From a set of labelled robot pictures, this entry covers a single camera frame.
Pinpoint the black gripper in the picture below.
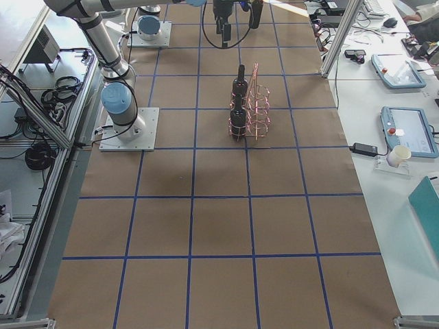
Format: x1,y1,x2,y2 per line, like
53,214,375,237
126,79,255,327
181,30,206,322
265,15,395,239
213,0,233,48

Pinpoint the dark wine bottle carried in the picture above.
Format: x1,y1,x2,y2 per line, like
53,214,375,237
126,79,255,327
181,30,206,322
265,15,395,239
249,0,264,29

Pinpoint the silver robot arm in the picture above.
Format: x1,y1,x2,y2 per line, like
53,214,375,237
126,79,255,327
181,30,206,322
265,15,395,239
137,1,233,49
45,1,166,144

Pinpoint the dark wine bottle back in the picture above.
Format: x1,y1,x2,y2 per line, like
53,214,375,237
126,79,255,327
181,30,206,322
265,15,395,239
232,64,248,100

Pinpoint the dark wine bottle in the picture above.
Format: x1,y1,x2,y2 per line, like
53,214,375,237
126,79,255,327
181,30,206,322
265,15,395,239
232,64,248,100
230,94,246,140

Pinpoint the dark wine bottle front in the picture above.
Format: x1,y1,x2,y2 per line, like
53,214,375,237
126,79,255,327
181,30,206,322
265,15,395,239
230,94,246,140

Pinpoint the black computer mouse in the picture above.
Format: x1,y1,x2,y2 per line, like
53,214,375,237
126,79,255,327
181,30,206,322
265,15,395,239
383,18,398,29

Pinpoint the teach pendant far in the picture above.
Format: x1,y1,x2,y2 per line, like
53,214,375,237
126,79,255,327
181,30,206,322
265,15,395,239
370,54,427,89

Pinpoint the teach pendant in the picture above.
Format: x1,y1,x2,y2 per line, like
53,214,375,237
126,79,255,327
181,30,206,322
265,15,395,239
370,54,427,89
380,106,438,158

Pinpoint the grey control box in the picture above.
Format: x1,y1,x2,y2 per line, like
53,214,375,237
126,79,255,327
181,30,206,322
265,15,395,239
23,25,60,73

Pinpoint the black power adapter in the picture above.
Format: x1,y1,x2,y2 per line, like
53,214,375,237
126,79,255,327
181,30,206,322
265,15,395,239
349,143,378,157

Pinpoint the brown paper table mat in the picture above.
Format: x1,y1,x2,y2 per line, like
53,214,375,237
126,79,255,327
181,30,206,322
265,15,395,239
48,2,399,328

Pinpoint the teach pendant near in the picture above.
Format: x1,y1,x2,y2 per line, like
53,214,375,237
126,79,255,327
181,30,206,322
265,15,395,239
380,106,438,158

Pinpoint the white paper cup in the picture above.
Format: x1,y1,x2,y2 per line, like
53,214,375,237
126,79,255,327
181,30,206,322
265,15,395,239
386,145,412,168

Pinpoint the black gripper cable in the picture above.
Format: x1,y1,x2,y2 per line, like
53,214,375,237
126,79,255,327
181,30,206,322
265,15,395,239
200,0,254,49

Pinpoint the copper wire wine basket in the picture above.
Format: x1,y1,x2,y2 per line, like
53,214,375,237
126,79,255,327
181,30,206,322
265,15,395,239
228,62,271,141

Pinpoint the aluminium frame post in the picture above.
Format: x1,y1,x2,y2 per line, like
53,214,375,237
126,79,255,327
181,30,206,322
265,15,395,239
320,0,363,78

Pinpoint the coiled black cable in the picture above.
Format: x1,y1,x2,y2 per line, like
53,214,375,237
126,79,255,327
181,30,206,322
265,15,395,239
24,143,56,171

